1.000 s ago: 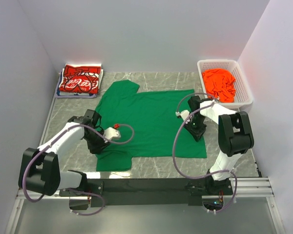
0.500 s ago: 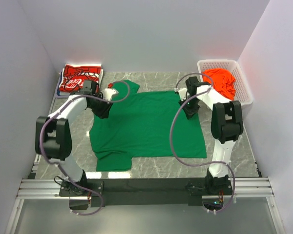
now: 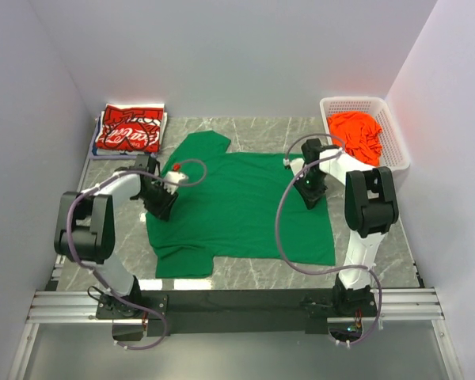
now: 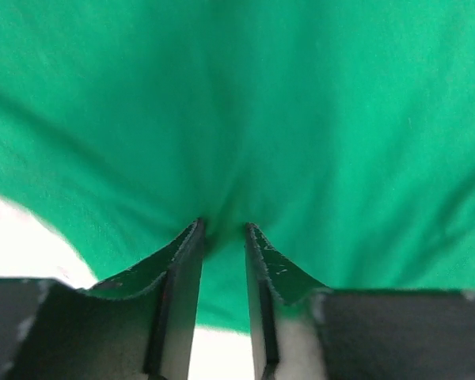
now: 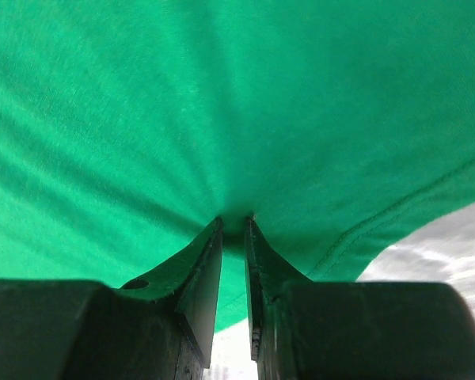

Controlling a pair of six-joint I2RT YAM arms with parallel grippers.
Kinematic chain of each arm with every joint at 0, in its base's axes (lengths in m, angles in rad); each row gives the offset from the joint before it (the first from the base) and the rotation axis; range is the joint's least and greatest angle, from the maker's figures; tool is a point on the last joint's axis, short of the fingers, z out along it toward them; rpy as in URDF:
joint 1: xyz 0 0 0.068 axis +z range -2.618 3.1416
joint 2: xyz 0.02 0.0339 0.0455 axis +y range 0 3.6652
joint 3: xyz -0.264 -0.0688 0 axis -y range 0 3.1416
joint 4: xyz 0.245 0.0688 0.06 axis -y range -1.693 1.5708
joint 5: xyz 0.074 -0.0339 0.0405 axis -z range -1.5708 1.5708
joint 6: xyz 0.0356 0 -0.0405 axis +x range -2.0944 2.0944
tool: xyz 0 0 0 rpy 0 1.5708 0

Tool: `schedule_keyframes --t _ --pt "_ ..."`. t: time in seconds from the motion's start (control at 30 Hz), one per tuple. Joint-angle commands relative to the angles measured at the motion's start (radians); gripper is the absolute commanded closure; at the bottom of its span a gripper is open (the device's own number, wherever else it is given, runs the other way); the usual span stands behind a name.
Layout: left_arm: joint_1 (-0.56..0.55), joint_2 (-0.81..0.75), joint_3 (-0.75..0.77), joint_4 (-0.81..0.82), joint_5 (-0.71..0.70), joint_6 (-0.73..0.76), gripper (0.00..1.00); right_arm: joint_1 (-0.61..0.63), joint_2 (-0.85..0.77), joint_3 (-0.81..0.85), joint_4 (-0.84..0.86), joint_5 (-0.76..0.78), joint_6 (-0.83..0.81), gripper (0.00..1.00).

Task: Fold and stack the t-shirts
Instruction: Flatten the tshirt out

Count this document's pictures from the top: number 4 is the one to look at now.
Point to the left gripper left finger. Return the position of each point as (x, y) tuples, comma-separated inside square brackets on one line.
[(137, 324)]

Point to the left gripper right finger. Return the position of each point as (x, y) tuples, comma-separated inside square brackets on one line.
[(302, 329)]

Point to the green t-shirt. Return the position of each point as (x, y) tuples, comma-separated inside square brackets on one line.
[(344, 129)]

